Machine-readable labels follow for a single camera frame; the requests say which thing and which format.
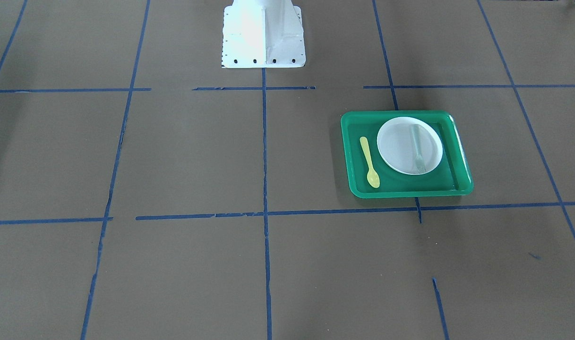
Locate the yellow plastic spoon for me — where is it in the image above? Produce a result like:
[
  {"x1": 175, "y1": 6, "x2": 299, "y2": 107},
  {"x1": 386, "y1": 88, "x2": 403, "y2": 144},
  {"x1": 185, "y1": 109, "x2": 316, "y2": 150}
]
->
[{"x1": 359, "y1": 136, "x2": 380, "y2": 188}]

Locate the green plastic tray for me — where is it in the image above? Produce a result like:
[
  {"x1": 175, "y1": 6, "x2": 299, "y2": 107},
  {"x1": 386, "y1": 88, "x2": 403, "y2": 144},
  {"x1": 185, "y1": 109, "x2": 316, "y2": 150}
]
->
[{"x1": 341, "y1": 110, "x2": 474, "y2": 199}]

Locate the white round plate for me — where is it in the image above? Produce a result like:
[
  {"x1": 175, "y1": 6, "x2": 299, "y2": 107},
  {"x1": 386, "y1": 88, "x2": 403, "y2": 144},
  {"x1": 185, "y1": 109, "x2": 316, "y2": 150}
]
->
[{"x1": 377, "y1": 117, "x2": 444, "y2": 176}]

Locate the pale green plastic fork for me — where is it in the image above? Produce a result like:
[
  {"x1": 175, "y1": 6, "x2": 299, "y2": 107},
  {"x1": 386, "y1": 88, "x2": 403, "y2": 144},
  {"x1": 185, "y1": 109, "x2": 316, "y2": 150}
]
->
[{"x1": 410, "y1": 124, "x2": 426, "y2": 174}]

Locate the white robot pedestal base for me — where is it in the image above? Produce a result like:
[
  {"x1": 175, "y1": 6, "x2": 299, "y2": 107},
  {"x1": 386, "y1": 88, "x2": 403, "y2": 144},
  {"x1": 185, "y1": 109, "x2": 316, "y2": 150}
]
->
[{"x1": 221, "y1": 0, "x2": 307, "y2": 68}]

